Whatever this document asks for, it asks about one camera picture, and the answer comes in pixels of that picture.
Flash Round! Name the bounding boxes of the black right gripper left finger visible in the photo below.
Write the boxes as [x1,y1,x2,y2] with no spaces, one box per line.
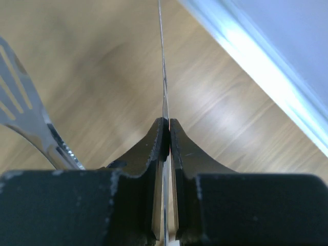
[107,117,169,241]

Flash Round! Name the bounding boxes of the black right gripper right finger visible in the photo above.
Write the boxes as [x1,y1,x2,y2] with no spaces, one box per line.
[170,118,235,240]

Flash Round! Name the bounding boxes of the steel slotted serving tongs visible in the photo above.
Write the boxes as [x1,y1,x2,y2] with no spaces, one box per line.
[1,1,166,245]

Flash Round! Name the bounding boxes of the aluminium frame post right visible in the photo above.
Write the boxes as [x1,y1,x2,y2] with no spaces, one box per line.
[182,1,327,153]

